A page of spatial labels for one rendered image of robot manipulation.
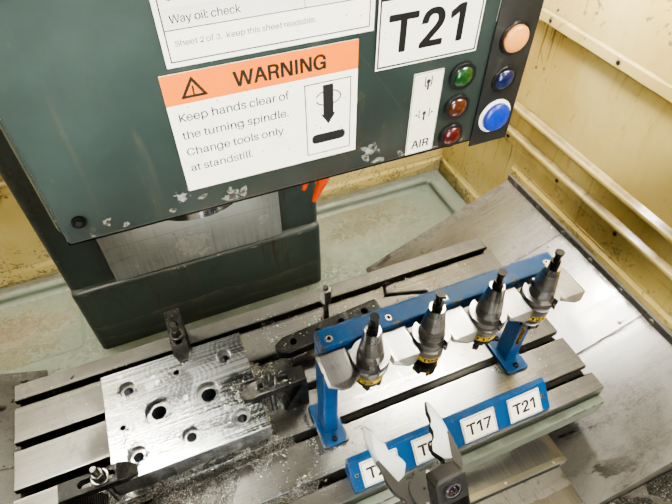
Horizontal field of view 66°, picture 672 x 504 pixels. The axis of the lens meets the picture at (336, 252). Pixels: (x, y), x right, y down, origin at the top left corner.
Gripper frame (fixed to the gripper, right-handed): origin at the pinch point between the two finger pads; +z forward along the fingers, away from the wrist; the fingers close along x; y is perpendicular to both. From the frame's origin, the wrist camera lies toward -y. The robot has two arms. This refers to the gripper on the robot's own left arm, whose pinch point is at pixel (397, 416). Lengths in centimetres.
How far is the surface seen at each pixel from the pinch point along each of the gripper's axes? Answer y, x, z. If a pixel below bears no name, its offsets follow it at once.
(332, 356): -1.6, -5.7, 12.3
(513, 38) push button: -53, 10, 9
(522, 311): -1.7, 27.8, 8.1
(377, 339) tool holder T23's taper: -8.7, 0.1, 8.8
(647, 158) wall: 0, 81, 34
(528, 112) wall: 12, 81, 72
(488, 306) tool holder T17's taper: -5.9, 20.5, 9.1
